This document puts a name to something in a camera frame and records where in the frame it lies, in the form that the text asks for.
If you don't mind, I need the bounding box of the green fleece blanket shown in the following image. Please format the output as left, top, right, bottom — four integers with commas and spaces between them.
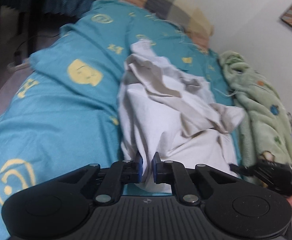
219, 51, 292, 166

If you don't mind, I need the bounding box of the white garment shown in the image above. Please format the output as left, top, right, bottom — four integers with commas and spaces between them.
118, 39, 244, 193

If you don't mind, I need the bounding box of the plaid beige grey pillow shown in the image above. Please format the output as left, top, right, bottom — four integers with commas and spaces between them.
123, 0, 214, 51

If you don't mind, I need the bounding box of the teal patterned bed sheet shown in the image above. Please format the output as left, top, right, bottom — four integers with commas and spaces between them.
0, 0, 233, 239

